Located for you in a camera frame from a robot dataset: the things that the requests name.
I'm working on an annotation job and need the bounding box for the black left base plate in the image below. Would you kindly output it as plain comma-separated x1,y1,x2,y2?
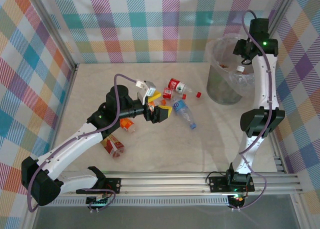
103,177,123,194

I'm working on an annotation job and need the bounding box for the grey slotted cable duct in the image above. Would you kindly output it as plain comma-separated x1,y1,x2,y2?
53,196,232,207

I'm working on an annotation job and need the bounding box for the red gold tea bottle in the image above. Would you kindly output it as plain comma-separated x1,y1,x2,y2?
101,134,126,159

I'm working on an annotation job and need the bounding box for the clear bottle orange label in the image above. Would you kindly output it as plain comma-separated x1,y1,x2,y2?
146,98,168,114

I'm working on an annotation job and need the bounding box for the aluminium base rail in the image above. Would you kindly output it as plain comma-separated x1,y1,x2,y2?
59,171,302,197

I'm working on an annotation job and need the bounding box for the large red label water bottle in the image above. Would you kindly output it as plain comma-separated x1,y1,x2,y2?
166,77,203,99

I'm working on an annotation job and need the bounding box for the aluminium frame post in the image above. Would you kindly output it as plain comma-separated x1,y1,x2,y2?
23,0,80,72
267,0,300,40

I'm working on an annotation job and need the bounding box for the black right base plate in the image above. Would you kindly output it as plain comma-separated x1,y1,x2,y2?
208,175,256,194

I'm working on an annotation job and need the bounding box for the right circuit board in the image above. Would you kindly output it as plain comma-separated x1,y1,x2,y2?
227,193,248,205

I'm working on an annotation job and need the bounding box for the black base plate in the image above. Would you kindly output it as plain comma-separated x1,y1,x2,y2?
208,175,256,194
103,177,123,194

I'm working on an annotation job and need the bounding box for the blue label water bottle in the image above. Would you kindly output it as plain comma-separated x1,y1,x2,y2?
172,99,198,131

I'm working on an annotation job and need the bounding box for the small red label bottle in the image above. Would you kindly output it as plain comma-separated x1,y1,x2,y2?
162,87,188,101

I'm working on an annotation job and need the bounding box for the grey translucent waste bin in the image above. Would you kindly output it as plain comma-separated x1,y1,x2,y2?
206,38,256,105

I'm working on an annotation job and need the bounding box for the orange drink bottle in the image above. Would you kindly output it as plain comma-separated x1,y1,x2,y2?
119,117,137,134

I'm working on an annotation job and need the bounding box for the circuit board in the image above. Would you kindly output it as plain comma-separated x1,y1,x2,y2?
86,195,112,208
227,193,248,205

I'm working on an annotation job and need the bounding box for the left circuit board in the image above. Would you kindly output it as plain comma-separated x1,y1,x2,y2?
86,195,112,208

